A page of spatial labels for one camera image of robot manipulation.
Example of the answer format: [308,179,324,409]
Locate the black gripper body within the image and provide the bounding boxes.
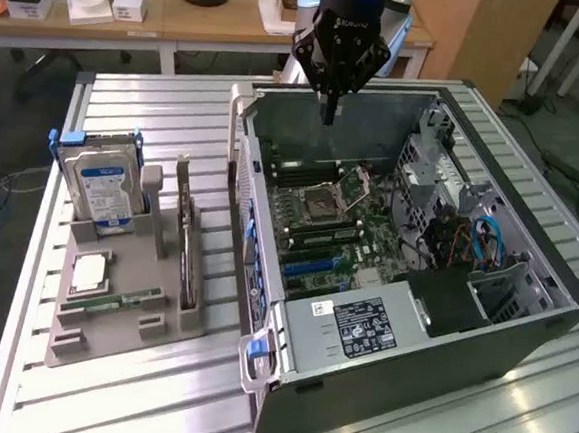
[306,0,390,99]

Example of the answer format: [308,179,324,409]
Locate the black graphics card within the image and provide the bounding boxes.
[164,151,211,314]

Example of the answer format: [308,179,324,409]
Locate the white paper stack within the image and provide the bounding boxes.
[255,0,300,38]

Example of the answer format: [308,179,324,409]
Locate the wooden cabinet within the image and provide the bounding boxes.
[409,0,561,106]

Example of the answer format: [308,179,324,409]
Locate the black RAM slot bank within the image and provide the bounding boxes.
[279,210,366,256]
[266,152,348,195]

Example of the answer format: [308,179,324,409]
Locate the metal drive cage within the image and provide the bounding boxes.
[391,97,480,237]

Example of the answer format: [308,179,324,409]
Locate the metal socket cover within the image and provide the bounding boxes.
[334,163,375,212]

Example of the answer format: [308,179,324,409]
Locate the CPU socket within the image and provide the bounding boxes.
[298,181,348,222]

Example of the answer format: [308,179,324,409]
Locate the black floor box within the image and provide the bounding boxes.
[512,91,546,117]

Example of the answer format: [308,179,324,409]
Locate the white labelled box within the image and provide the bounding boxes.
[109,0,150,24]

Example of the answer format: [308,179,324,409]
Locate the labelled RAM stick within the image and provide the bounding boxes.
[286,215,363,251]

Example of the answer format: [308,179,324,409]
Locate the green motherboard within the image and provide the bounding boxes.
[255,139,421,310]

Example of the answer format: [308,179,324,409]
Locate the long black expansion slot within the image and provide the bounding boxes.
[276,243,338,269]

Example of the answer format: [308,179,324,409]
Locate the white square tray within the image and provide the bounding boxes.
[65,0,116,29]

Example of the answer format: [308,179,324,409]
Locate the blue expansion slot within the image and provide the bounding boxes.
[282,253,343,283]

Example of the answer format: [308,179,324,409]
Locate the black floor stand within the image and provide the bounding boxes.
[536,148,579,200]

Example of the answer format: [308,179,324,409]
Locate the hard disk with blue caddy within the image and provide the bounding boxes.
[39,120,147,240]

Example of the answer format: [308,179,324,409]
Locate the wooden desk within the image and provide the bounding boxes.
[0,0,438,83]

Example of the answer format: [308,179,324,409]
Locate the black chair base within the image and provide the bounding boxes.
[7,43,83,107]

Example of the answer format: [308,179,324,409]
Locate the grey disk bay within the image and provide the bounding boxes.
[463,258,561,332]

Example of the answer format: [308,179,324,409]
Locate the grey parts rack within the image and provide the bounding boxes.
[42,155,219,381]

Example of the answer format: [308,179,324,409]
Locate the white box black lid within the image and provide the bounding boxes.
[0,0,53,22]

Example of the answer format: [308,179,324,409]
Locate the grey power supply unit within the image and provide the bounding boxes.
[276,270,436,384]

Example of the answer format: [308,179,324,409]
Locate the silver CPU chip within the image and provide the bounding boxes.
[70,254,110,293]

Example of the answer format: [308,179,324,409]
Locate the green RAM stick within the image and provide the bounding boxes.
[59,281,164,321]

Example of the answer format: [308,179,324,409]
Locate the black open PC case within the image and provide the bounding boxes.
[201,68,579,433]

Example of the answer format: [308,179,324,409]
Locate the white table frame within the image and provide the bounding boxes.
[524,0,579,136]

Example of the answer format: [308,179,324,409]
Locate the orange wire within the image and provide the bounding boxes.
[435,215,476,265]

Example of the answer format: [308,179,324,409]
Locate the blue wire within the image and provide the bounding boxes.
[470,215,509,270]

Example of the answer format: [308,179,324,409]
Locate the grey floor cable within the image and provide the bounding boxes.
[0,161,49,196]

